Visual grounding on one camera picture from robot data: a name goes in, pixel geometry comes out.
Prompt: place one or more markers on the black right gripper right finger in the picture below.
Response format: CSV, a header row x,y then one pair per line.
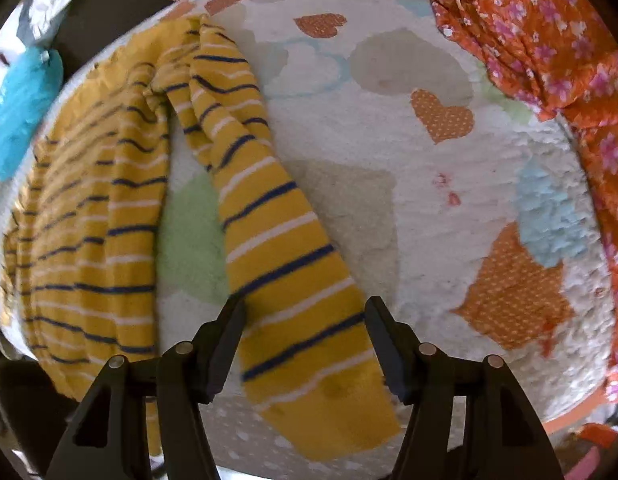
x,y
469,419

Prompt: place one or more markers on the white patterned pillow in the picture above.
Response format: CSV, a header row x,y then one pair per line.
x,y
34,10

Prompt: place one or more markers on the yellow striped knit garment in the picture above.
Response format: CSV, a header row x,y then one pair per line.
x,y
79,248

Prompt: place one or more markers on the turquoise plush cushion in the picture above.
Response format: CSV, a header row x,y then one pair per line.
x,y
29,88

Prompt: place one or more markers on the orange floral bedsheet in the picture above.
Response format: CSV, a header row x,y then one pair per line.
x,y
559,59

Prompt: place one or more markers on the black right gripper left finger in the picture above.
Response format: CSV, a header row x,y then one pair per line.
x,y
107,437

